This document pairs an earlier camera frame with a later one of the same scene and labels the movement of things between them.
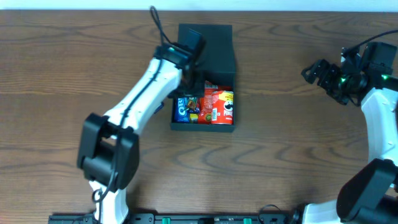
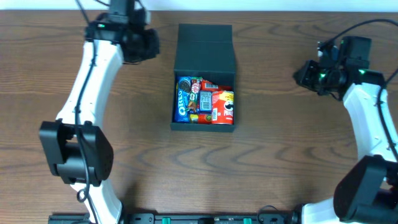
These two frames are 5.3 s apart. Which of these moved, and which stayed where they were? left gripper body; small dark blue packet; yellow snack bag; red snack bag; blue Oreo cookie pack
Moved: small dark blue packet; left gripper body
Stayed: yellow snack bag; red snack bag; blue Oreo cookie pack
